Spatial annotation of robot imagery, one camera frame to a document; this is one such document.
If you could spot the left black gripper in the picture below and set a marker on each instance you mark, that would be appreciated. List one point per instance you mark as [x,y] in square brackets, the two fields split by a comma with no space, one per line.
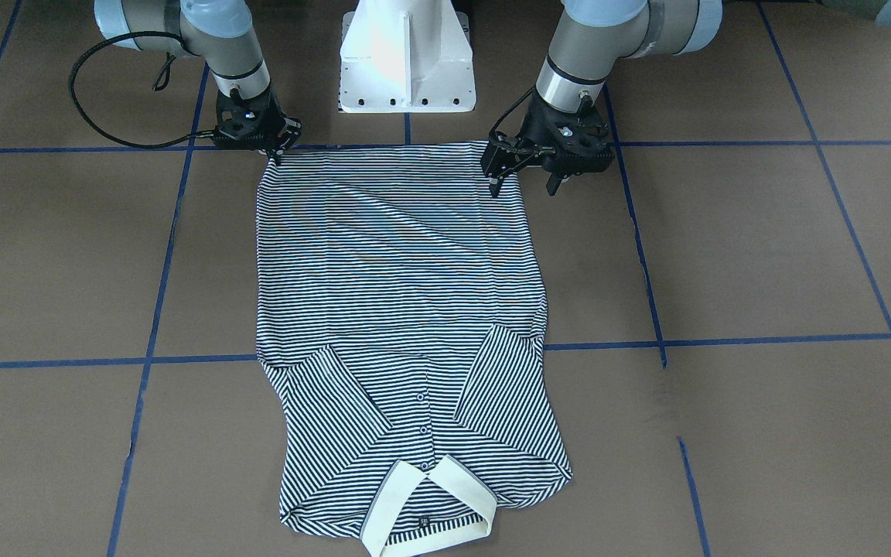
[532,130]

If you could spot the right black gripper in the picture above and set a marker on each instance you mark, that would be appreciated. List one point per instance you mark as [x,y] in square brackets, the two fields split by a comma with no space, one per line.
[281,133]

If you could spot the navy white striped polo shirt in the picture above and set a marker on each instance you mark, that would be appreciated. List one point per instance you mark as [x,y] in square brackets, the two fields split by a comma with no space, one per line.
[401,322]

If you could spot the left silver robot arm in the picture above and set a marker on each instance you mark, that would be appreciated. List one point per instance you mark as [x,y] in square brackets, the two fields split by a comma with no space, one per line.
[592,35]

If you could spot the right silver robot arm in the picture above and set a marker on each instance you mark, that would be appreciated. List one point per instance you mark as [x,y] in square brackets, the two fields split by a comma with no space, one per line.
[219,32]

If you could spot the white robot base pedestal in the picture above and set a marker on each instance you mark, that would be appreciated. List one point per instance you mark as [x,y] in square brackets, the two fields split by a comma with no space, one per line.
[406,57]

